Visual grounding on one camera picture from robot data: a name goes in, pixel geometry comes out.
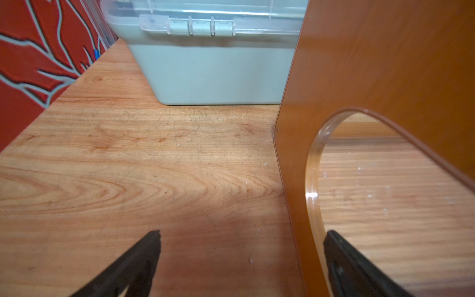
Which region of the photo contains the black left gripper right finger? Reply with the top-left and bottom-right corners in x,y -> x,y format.
324,230 -> 412,297

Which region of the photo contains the translucent grey storage bin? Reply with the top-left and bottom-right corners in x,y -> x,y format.
100,1 -> 308,105

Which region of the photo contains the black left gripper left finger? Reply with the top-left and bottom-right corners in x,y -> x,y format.
73,230 -> 161,297

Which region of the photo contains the wooden two-tier shelf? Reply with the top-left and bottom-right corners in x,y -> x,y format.
275,1 -> 475,297

